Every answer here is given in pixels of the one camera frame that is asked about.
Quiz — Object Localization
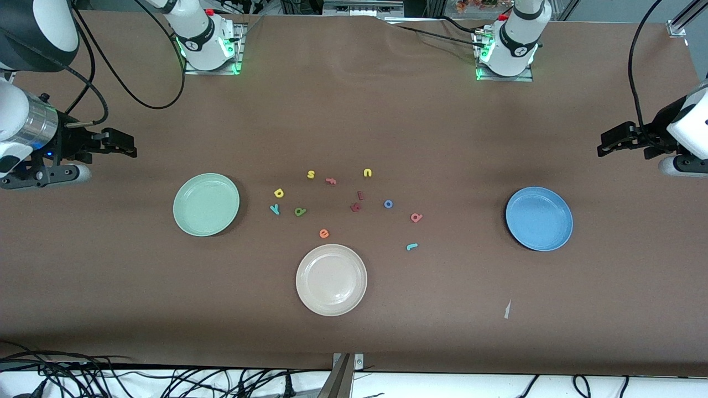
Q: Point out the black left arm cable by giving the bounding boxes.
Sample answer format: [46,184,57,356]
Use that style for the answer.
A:
[628,0,664,144]

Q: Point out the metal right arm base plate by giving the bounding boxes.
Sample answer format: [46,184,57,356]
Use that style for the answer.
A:
[184,22,245,75]

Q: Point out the light green plate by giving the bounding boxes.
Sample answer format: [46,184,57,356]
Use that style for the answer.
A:
[173,173,241,237]

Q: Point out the blue plate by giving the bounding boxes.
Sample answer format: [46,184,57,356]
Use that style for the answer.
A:
[505,186,574,252]

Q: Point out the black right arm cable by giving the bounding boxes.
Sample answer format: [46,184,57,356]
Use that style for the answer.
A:
[55,0,187,125]

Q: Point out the brown table cover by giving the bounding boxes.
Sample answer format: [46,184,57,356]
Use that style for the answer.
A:
[0,11,708,378]

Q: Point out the beige plate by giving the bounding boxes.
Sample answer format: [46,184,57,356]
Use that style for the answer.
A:
[295,244,368,317]

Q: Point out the aluminium corner profile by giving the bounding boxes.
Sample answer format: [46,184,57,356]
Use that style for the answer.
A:
[667,0,708,38]

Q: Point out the orange artificial flowers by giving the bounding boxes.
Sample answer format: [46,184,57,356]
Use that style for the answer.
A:
[456,0,501,14]

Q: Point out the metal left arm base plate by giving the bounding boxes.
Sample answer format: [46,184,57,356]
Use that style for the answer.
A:
[473,30,534,82]

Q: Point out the black cable on table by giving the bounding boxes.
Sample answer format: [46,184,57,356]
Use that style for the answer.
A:
[439,15,481,35]
[394,24,490,49]

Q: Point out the tangled black cable bundle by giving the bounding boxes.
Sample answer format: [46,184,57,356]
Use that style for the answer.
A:
[0,340,332,398]

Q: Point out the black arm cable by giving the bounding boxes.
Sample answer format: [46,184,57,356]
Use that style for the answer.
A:
[55,0,187,125]
[628,0,664,144]

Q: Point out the grey metal table bracket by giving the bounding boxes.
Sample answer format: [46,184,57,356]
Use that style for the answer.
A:
[316,353,365,398]

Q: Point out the aluminium frame beam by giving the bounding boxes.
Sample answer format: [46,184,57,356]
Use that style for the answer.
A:
[322,0,405,18]

